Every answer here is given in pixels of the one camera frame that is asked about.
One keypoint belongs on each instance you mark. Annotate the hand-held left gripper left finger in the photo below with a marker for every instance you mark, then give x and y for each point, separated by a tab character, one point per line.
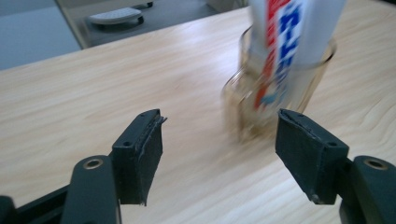
140	158

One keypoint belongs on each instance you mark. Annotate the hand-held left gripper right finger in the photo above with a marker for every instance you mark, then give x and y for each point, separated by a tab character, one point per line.
308	158

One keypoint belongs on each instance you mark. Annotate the white toothpaste tube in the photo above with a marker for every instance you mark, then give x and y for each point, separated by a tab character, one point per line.
289	46

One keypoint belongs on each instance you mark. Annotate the clear glass mug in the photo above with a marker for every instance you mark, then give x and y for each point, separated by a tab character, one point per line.
246	105

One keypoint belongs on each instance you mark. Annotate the grey flat pedal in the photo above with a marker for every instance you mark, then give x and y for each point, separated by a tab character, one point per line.
115	16

